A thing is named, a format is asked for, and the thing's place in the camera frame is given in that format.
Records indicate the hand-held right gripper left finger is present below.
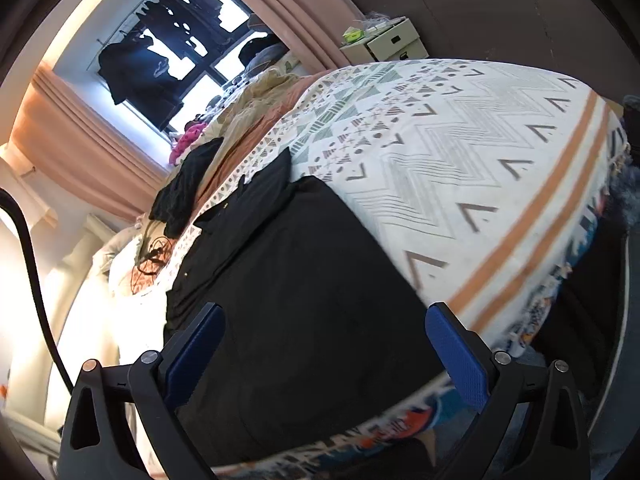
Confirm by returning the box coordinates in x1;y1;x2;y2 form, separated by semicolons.
59;302;226;480

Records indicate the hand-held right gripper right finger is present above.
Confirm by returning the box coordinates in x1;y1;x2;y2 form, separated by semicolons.
425;301;593;480

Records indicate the black jacket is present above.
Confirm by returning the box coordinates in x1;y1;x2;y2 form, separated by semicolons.
162;147;453;466

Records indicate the row of hanging dark clothes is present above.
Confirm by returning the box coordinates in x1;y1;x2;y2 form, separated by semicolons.
97;0;251;128

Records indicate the cream padded headboard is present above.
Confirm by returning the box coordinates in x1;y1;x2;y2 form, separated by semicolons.
45;212;166;411

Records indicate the grey white pillow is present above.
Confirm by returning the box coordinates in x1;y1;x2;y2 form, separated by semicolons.
92;225;141;273

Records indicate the black knit garment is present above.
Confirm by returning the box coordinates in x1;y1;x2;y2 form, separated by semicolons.
149;137;226;238

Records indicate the patterned bed with bedspread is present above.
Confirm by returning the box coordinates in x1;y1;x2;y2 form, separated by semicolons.
175;58;628;361

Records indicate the pink cloth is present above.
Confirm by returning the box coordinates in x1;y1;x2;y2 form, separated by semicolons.
169;122;208;165

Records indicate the pink brown bed sheet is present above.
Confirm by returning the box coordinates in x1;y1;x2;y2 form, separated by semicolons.
200;77;326;211

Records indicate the black framed window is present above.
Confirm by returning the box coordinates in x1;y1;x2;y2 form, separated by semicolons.
52;0;286;136

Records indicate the beige quilt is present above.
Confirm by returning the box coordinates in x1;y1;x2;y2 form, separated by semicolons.
200;62;321;161

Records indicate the grey cushion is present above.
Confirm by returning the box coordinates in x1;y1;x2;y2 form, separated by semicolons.
247;42;296;73

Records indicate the black bag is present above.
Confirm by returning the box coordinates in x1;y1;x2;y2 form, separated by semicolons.
237;35;281;63

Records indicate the white bedside cabinet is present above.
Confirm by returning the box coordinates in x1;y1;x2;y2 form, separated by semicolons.
340;16;430;64

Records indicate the tangled orange and black cable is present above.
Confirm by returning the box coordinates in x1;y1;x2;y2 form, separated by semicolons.
131;232;176;296

